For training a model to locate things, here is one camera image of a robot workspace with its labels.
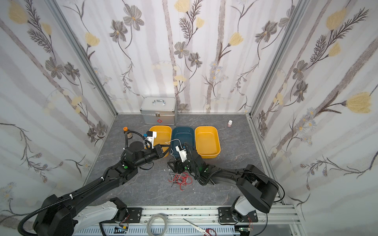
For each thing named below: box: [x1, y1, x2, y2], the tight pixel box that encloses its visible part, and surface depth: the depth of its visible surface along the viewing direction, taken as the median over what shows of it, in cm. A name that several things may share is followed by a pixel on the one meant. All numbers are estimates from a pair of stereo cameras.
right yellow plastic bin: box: [194, 125, 221, 159], surface depth 106 cm
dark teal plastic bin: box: [171, 126, 195, 157], surface depth 106 cm
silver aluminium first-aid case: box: [139, 96, 178, 126], surface depth 110 cm
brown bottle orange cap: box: [123, 126, 133, 140], surface depth 104 cm
